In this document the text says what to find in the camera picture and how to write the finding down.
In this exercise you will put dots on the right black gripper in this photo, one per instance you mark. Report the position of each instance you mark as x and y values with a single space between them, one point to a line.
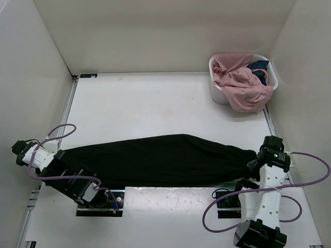
251 165

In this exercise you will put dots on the black trousers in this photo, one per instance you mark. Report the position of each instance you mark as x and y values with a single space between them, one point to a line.
178 160

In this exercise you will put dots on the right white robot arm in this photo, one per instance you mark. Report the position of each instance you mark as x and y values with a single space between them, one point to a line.
260 225

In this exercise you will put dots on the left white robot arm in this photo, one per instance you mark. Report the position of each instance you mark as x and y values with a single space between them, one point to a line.
59 170

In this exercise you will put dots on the pink trousers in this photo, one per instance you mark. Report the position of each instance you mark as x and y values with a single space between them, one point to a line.
243 90

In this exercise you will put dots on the white plastic basket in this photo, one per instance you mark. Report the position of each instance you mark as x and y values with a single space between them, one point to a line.
216 92

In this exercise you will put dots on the navy blue garment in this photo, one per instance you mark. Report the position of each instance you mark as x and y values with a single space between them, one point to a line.
259 69

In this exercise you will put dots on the white front cover board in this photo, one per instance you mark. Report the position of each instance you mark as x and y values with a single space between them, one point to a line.
152 217

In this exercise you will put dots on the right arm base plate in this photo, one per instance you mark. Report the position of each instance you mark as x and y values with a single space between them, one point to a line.
229 208

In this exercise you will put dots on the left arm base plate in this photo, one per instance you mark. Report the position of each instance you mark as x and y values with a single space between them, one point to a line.
104 205

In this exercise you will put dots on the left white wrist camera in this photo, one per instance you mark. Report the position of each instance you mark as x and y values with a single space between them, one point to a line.
52 146

